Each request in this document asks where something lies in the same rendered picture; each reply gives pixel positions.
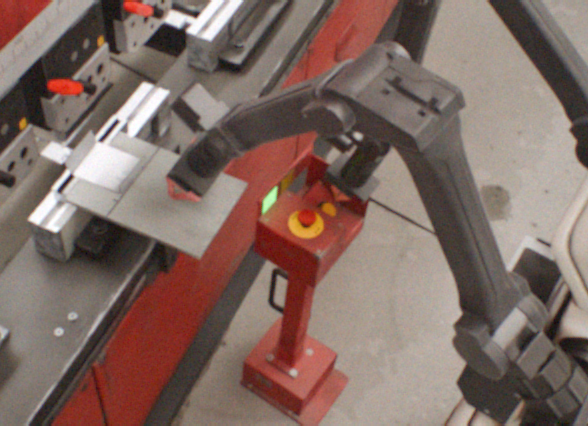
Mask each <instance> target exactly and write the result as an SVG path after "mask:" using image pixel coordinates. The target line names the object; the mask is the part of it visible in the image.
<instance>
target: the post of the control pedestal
mask: <svg viewBox="0 0 588 426"><path fill-rule="evenodd" d="M314 291H315V288H312V287H310V286H309V285H307V284H306V283H304V282H302V281H301V280H298V279H296V278H295V277H293V276H292V275H290V274H289V275H288V282H287V289H286V297H285V304H284V313H283V320H281V328H280V335H279V342H278V350H277V357H279V358H280V359H283V360H284V362H286V363H287V364H289V365H290V366H294V364H295V363H296V362H297V359H298V358H300V357H301V355H302V354H303V351H304V346H305V340H306V335H307V330H308V323H309V318H310V313H311V307H312V301H313V296H314Z"/></svg>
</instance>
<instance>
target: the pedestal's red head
mask: <svg viewBox="0 0 588 426"><path fill-rule="evenodd" d="M312 148H313V144H310V145H309V146H308V147H307V148H306V150H305V151H304V153H303V154H302V155H301V156H300V157H298V158H297V159H296V160H295V161H294V162H293V163H292V164H291V165H290V167H289V168H288V169H287V171H286V172H285V173H284V174H283V175H281V176H280V177H279V178H278V179H277V180H276V181H275V182H274V183H273V185H272V186H271V188H270V189H269V190H268V191H267V192H266V193H264V194H263V195H262V196H261V197H260V198H259V199H258V200H257V205H258V213H257V220H256V231H255V246H254V252H255V253H257V254H259V255H260V257H262V258H264V259H266V260H268V261H269V262H271V263H273V264H274V265H276V266H278V267H279V268H281V269H283V270H285V271H287V272H288V274H290V275H292V276H293V277H295V278H296V279H298V280H301V281H302V282H304V283H306V284H307V285H309V286H310V287H312V288H315V287H316V286H318V284H319V283H320V282H321V281H322V279H323V278H324V277H325V276H326V274H327V272H328V271H329V270H330V268H331V267H332V266H333V265H335V263H336V262H337V261H338V260H339V258H340V255H342V254H343V252H344V251H345V250H346V249H347V247H348V246H349V245H350V244H352V242H353V241H354V240H355V238H356V237H357V235H358V234H359V233H360V232H361V230H362V228H363V224H364V218H365V215H366V211H367V207H369V202H370V198H371V196H370V197H369V198H367V200H366V201H365V202H364V203H361V201H362V200H360V199H359V198H358V197H357V196H355V195H354V196H353V197H352V198H350V199H349V200H339V201H336V200H335V194H333V191H332V189H331V185H332V184H330V183H329V182H328V181H327V180H325V179H324V175H325V171H326V169H327V167H328V166H329V165H330V163H328V162H326V161H324V160H323V159H321V158H319V157H316V156H314V155H313V154H312ZM309 150H310V157H309V164H308V165H307V166H308V167H307V166H306V167H307V175H306V182H305V185H304V186H303V188H302V189H301V191H300V192H298V193H297V194H296V195H295V194H293V193H291V192H290V191H288V190H287V189H286V190H285V191H284V192H283V193H281V195H280V196H279V197H278V195H279V185H280V181H281V180H283V179H284V176H285V175H286V174H287V173H288V172H289V171H290V169H292V168H293V167H294V173H293V181H294V180H295V179H296V178H297V177H298V176H300V175H298V176H297V177H296V178H295V174H296V165H297V163H298V162H300V161H301V158H302V157H303V156H304V155H305V154H306V153H307V151H309ZM293 181H292V182H293ZM276 185H277V192H276V200H275V201H274V202H273V203H272V205H271V206H270V208H269V209H268V210H267V211H266V212H264V213H263V214H262V215H261V212H262V200H263V199H264V198H266V197H267V195H268V194H269V192H270V191H271V190H272V189H273V188H275V186H276ZM322 201H328V202H330V203H331V205H332V206H333V207H335V209H336V215H335V217H333V216H331V215H330V214H328V213H326V212H324V211H323V210H321V209H319V208H318V206H319V203H320V202H322ZM305 209H309V210H311V211H313V212H315V213H317V214H318V215H320V217H321V218H322V220H323V230H322V232H321V233H320V234H319V235H317V236H314V237H310V239H304V237H300V236H297V235H295V234H294V233H293V232H292V231H291V230H290V228H289V218H290V217H291V215H292V214H293V213H295V212H297V211H301V210H305Z"/></svg>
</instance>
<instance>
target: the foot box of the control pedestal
mask: <svg viewBox="0 0 588 426"><path fill-rule="evenodd" d="M281 320H283V318H281V317H278V319H277V320H276V321H275V322H274V323H273V326H272V327H271V328H270V329H269V331H268V332H267V333H266V334H264V335H263V337H262V338H261V339H260V340H259V342H258V344H257V345H256V346H255V348H254V349H253V350H252V351H251V352H250V354H249V355H248V356H246V357H245V359H244V360H243V374H242V378H241V380H240V385H242V386H243V387H245V388H246V389H249V390H250V391H252V392H253V393H255V394H256V395H257V397H259V398H260V399H262V400H263V401H266V402H267V403H269V404H270V405H272V406H273V407H275V408H276V409H278V410H279V411H281V412H283V413H285V415H286V416H288V417H289V418H291V419H292V420H294V421H295V422H296V423H298V424H300V425H302V426H318V425H319V424H320V422H321V421H322V420H323V418H324V417H325V414H326V413H327V412H328V410H329V409H330V407H331V406H332V404H333V403H335V402H336V400H337V399H338V397H339V395H340V394H341V392H342V391H343V389H344V388H345V386H346V385H347V384H348V382H349V376H348V375H346V374H344V373H343V372H341V371H340V370H338V369H337V368H335V364H336V359H337V356H338V353H337V352H335V351H332V350H331V349H329V348H328V347H326V346H325V345H323V344H322V342H320V341H318V340H316V339H314V338H313V337H311V336H310V335H308V334H307V335H306V340H305V346H306V347H308V348H309V349H311V350H312V351H314V353H313V354H312V356H311V357H310V358H309V360H308V362H307V363H306V365H305V366H304V367H303V369H302V370H301V371H300V373H298V374H297V375H296V377H295V379H293V377H292V376H290V375H289V374H287V373H286V372H284V371H283V370H280V369H279V368H277V367H276V366H274V365H273V364H271V363H270V362H268V360H267V359H264V358H266V357H267V355H268V354H269V353H270V351H271V350H272V349H273V348H274V346H275V345H276V344H277V342H278V340H279V335H280V328H281Z"/></svg>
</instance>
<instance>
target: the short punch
mask: <svg viewBox="0 0 588 426"><path fill-rule="evenodd" d="M98 104H99V101H98V96H97V98H96V99H95V100H94V102H93V103H92V104H91V105H90V106H89V107H88V108H86V110H85V111H84V112H83V113H82V114H81V116H80V117H79V118H78V120H77V121H76V122H75V123H74V124H73V125H72V126H71V128H70V129H68V130H66V131H59V130H56V129H54V130H55V136H56V138H57V139H58V140H60V141H61V145H62V148H64V147H65V146H66V144H67V143H68V142H70V141H71V140H72V139H73V138H74V136H75V135H76V134H77V132H78V131H79V130H80V128H81V127H82V126H83V125H84V124H85V123H86V122H88V120H89V119H90V118H91V117H92V116H93V114H94V113H95V111H96V107H97V106H98Z"/></svg>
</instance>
